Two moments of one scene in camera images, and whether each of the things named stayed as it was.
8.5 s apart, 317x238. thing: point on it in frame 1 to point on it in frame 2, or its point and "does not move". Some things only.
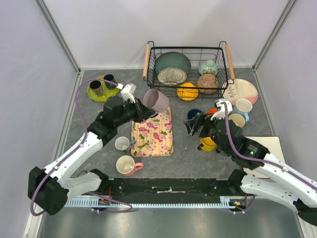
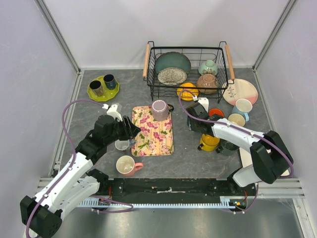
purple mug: x=155 y=100 to x=160 y=110
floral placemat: x=153 y=136 does not move
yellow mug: x=209 y=145 does not move
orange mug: x=212 y=111 does not move
